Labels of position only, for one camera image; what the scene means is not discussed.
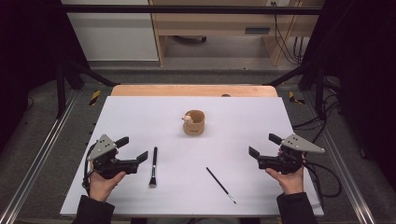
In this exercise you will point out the black horizontal frame bar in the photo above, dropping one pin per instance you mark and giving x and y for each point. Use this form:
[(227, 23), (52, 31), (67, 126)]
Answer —
[(186, 9)]

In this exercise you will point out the aluminium rail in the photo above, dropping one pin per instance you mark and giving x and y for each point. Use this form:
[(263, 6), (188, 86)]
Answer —
[(345, 171), (37, 158)]

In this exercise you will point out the person's left hand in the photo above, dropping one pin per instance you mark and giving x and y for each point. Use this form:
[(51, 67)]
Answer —
[(101, 188)]

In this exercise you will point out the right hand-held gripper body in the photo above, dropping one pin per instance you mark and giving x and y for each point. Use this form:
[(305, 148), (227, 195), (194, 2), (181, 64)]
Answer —
[(297, 144)]

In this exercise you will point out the black upright frame post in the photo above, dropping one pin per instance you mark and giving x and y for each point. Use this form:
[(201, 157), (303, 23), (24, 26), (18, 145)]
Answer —
[(320, 93), (61, 90)]

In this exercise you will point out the black diagonal frame strut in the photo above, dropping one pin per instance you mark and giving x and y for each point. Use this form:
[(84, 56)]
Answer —
[(289, 74), (93, 74)]

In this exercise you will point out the person's right hand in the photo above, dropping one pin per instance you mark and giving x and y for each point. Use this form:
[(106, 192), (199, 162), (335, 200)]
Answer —
[(291, 183)]

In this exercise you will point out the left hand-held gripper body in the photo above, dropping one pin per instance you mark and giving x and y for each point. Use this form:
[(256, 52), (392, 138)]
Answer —
[(102, 149)]

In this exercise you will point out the wooden desk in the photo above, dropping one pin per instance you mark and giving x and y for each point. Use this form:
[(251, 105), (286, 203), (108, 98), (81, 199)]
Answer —
[(218, 23)]

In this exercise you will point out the white table cover board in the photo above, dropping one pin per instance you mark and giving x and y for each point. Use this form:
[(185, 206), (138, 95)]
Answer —
[(218, 140)]

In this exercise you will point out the black makeup brush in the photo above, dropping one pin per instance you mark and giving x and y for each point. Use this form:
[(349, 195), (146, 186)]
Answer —
[(154, 161)]

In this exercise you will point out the black curtain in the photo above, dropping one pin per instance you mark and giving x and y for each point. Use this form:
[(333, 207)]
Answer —
[(28, 46), (364, 62)]

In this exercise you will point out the white cabinet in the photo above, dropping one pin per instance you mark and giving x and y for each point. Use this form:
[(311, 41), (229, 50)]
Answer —
[(112, 37)]

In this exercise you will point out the yellow and black tape strip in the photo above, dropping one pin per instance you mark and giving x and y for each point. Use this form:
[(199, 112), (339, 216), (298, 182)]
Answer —
[(95, 97), (292, 98)]

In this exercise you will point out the thin black brush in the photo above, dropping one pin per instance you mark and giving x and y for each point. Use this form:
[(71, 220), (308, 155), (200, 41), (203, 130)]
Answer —
[(219, 183)]

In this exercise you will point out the wooden cup with animal figure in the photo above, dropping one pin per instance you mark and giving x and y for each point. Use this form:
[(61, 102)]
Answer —
[(194, 127)]

